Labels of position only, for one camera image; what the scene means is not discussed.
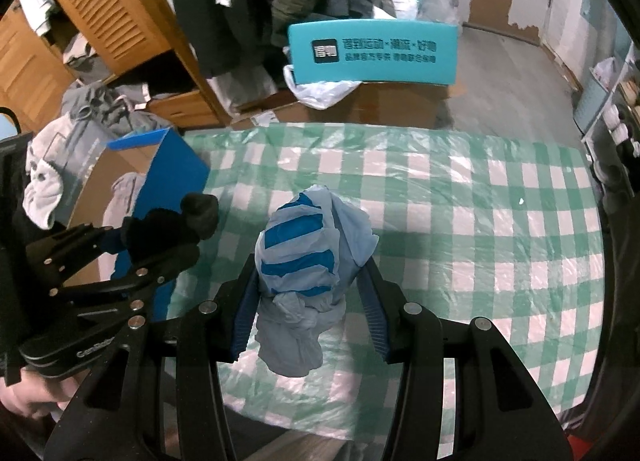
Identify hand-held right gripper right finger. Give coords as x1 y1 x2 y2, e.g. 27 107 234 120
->
357 261 566 461

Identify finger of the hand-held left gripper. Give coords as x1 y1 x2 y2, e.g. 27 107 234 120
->
25 224 132 288
50 246 202 313

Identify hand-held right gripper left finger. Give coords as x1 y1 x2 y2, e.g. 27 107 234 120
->
45 253 259 461

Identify black sock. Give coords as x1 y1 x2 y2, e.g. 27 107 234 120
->
122 194 219 263

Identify pale cloth with blue stripes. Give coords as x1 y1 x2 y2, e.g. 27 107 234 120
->
255 185 379 377

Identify blue sided cardboard box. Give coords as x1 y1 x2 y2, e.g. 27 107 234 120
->
67 128 211 322

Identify person's left hand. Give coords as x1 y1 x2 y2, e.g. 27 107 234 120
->
0 370 72 421

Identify white towel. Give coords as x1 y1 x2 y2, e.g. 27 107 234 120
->
22 114 83 229

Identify dark object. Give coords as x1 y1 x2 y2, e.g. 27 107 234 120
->
0 108 32 267

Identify grey printed tote bag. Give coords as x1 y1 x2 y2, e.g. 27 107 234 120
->
55 121 108 227

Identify green white checkered table cover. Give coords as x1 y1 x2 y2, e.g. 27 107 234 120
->
165 122 608 447

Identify grey white folded clothes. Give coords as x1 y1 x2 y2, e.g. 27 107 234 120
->
62 31 111 84

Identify flattened cardboard with label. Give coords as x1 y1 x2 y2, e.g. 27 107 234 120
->
232 101 321 129

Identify brown cardboard box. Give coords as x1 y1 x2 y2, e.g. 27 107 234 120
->
310 81 451 129

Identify white plastic bag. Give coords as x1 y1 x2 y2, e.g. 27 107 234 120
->
283 64 361 109

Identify wooden louvered wardrobe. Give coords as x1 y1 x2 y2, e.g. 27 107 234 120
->
0 0 231 132

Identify white hanging shirt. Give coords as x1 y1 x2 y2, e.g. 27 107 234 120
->
20 0 56 37

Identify teal box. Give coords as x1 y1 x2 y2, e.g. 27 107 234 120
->
287 18 460 87

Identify black hanging jacket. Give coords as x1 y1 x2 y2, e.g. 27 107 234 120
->
160 0 281 77

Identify group of shoes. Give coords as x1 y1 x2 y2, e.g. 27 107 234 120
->
590 56 640 192

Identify shoe rack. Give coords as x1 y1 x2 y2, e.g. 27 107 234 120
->
572 41 640 202

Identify white door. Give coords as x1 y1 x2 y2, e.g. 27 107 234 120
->
545 0 616 77

